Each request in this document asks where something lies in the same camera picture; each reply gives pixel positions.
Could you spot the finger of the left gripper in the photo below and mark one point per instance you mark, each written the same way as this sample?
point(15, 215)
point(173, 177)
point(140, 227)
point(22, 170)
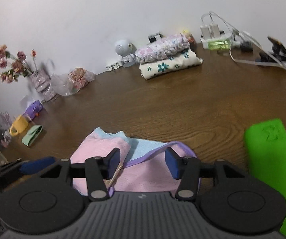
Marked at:
point(33, 167)

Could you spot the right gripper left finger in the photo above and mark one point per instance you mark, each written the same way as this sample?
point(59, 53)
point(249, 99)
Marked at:
point(95, 170)

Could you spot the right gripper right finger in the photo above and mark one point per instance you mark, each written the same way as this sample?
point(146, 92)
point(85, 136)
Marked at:
point(189, 171)

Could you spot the pink blue mesh garment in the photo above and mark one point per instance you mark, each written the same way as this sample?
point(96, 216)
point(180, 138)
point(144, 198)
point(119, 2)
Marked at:
point(143, 161)

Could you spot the green fabric pouch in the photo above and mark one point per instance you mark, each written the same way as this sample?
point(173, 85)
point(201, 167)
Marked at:
point(32, 135)

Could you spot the yellow mug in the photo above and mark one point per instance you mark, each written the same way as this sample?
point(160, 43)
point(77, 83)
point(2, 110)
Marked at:
point(18, 126)

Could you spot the green plastic roll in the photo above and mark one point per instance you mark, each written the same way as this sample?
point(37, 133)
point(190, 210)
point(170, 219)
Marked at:
point(265, 143)

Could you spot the patterned flower vase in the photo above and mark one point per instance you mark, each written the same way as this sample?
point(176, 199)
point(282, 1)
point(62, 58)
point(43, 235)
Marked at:
point(42, 83)

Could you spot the clear plastic snack bag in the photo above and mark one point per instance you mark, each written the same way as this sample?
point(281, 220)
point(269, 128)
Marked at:
point(70, 83)

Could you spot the pink artificial flowers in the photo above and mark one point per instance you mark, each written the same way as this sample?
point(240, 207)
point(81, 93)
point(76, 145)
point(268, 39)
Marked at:
point(15, 66)

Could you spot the white dominoes row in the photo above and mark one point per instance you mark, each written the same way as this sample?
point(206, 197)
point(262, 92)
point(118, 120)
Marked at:
point(114, 66)

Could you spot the cream floral folded cloth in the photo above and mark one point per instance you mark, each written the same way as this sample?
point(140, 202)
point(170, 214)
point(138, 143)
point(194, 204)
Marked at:
point(182, 60)

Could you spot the white robot figurine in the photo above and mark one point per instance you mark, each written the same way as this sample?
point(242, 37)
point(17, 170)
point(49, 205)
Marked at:
point(124, 48)

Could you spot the pink floral folded cloth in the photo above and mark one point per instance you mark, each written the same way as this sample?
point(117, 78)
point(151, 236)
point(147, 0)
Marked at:
point(161, 49)

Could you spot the green transparent box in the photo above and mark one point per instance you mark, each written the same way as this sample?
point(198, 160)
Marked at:
point(219, 45)

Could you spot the small black box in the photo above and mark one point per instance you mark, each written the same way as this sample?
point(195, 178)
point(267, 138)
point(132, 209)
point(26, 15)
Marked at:
point(155, 37)

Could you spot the white power strip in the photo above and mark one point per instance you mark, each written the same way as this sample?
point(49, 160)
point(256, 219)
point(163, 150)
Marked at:
point(212, 32)

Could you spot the black phone stand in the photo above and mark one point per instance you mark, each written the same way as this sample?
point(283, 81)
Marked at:
point(278, 52)

